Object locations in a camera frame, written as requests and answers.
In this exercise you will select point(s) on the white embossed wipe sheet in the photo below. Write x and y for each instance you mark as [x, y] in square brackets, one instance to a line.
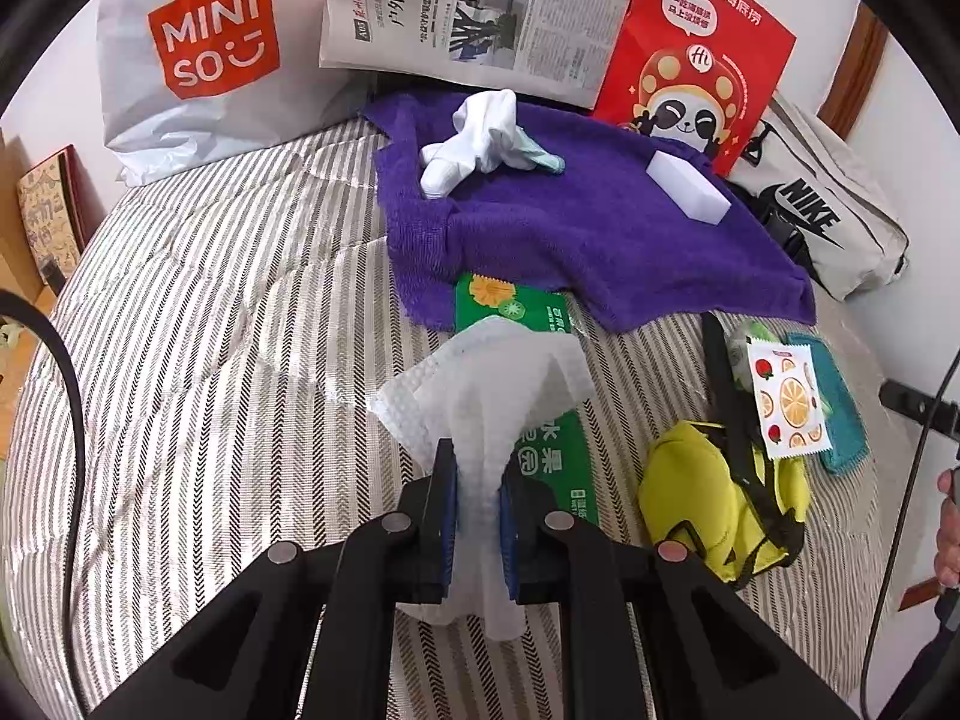
[487, 405]

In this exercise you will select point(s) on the beige crossbody bag black logo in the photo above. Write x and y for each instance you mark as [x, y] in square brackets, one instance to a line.
[847, 255]

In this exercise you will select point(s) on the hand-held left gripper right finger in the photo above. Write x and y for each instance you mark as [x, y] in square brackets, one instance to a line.
[508, 540]

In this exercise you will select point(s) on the red panda paper bag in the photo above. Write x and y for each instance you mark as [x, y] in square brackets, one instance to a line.
[675, 45]

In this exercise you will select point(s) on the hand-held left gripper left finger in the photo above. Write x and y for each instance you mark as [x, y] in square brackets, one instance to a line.
[448, 532]

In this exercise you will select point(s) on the newspaper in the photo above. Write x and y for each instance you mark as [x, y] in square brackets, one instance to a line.
[390, 30]

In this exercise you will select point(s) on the white shopping bag orange logo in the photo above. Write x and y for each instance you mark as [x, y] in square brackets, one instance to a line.
[150, 105]

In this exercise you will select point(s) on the wooden door frame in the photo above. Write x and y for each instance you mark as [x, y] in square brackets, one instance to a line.
[855, 67]

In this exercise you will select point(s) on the white sponge block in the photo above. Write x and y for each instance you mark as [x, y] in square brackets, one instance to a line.
[690, 191]

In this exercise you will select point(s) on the purple towel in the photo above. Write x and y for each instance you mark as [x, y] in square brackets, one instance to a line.
[570, 232]

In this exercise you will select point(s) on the pale green tissue pack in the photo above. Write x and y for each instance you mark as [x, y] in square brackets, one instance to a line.
[741, 366]

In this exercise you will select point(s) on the person's right hand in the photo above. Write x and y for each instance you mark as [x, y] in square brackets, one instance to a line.
[949, 540]

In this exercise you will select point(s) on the fruit print wipe sachet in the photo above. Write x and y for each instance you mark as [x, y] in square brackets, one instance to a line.
[787, 397]

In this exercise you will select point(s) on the green wet wipe packet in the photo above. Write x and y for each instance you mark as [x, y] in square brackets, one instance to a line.
[517, 304]

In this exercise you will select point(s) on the patterned wooden box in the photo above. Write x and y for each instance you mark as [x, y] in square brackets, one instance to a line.
[45, 217]

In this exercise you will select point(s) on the white socks bundle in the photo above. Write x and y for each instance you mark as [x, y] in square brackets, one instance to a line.
[480, 127]

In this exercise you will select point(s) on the teal ribbed cloth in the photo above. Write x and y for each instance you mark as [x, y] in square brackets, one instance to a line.
[844, 427]

